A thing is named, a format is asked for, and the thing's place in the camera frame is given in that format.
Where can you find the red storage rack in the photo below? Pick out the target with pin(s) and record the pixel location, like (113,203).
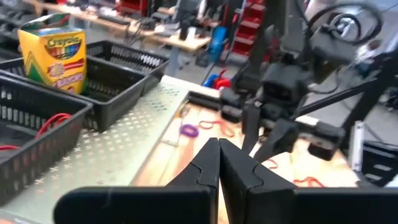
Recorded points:
(248,37)

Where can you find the black slotted plastic basket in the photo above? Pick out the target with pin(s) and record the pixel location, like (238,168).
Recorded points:
(62,146)
(146,67)
(118,102)

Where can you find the blue background chair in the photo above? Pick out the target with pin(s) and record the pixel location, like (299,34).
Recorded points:
(217,43)

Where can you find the wooden background desk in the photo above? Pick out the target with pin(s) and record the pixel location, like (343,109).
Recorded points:
(186,43)

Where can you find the green perforated metal shelf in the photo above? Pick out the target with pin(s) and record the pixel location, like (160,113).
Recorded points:
(124,140)

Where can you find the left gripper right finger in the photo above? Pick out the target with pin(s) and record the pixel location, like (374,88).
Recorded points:
(239,175)

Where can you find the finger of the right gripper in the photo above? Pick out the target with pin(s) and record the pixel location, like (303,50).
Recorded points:
(278,137)
(251,127)

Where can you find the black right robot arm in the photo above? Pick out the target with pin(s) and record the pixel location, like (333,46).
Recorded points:
(329,46)

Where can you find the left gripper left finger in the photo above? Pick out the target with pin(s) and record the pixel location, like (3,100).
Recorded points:
(206,171)

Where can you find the yellow green crayon box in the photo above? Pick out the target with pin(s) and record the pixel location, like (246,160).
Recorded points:
(53,56)

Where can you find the long red rubber band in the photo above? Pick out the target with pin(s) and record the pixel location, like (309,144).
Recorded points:
(308,182)

